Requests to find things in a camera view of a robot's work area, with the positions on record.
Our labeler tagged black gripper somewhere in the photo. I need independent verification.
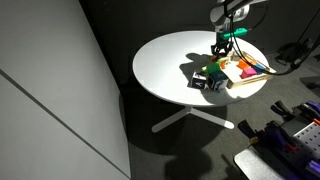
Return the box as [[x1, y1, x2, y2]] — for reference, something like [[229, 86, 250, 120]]
[[211, 32, 234, 57]]

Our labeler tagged multicoloured hollow cube toy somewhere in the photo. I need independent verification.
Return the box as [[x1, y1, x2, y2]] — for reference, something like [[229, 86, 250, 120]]
[[213, 54, 232, 70]]

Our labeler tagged grey toy cube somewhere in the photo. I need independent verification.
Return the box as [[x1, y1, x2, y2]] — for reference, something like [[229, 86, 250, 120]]
[[234, 50, 245, 62]]

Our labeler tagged green toy block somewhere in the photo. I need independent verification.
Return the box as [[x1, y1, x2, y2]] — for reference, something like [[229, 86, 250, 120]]
[[201, 61, 223, 75]]

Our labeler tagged orange toy cube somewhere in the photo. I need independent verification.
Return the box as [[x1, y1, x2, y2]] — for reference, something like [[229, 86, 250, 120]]
[[236, 58, 252, 71]]

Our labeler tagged pink toy cube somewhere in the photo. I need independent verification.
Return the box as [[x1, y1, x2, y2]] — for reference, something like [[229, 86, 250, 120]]
[[240, 67, 259, 80]]

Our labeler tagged wooden tray box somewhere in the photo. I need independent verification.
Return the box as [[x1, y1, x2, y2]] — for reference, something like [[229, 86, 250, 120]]
[[226, 49, 277, 90]]

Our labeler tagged large blue patterned cube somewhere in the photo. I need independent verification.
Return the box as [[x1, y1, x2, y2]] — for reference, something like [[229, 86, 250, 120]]
[[206, 70, 230, 92]]

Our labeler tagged black and white letter cube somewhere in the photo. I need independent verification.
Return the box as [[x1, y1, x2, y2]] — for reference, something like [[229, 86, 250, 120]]
[[190, 71, 209, 91]]

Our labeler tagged small plain blue cube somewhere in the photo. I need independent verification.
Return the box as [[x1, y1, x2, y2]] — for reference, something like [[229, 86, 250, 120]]
[[251, 62, 267, 73]]

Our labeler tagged black stand base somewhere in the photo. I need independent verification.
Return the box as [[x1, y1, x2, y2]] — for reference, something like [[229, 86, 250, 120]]
[[275, 37, 313, 66]]

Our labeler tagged purple clamp with orange tip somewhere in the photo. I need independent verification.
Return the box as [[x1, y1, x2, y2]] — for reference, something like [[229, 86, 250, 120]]
[[270, 99, 320, 126], [237, 119, 292, 150]]

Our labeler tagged black robot cart top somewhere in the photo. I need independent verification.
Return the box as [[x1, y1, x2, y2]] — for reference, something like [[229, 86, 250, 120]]
[[233, 147, 288, 180]]

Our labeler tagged perforated metal breadboard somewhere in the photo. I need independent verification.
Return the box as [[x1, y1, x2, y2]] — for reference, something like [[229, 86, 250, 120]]
[[292, 121, 320, 156]]

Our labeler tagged aluminium extrusion bar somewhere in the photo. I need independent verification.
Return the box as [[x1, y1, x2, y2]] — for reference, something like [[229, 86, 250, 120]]
[[305, 159, 320, 173]]

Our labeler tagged white table pedestal base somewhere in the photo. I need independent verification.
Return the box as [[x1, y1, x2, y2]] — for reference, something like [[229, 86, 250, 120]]
[[151, 105, 235, 134]]

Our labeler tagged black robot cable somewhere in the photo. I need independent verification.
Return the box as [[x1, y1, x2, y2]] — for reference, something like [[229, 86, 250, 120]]
[[223, 0, 320, 76]]

